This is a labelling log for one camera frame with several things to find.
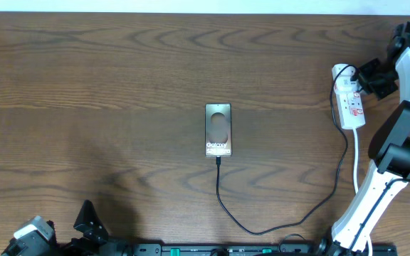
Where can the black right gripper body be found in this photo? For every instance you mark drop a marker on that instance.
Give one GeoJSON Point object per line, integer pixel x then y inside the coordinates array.
{"type": "Point", "coordinates": [376, 77]}

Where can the bronze Galaxy smartphone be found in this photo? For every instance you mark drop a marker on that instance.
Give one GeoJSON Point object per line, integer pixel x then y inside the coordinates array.
{"type": "Point", "coordinates": [218, 130]}

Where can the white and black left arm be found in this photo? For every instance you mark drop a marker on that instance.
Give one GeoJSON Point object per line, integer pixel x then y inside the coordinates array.
{"type": "Point", "coordinates": [37, 237]}

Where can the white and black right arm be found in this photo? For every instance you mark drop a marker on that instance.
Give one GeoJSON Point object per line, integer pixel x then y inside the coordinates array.
{"type": "Point", "coordinates": [389, 151]}

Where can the white USB charger adapter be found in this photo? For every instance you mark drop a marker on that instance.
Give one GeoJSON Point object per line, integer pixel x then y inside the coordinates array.
{"type": "Point", "coordinates": [345, 78]}

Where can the white power strip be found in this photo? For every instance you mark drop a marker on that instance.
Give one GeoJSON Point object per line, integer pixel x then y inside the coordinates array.
{"type": "Point", "coordinates": [350, 110]}

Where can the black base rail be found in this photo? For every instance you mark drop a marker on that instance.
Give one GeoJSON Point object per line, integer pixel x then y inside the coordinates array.
{"type": "Point", "coordinates": [292, 245]}

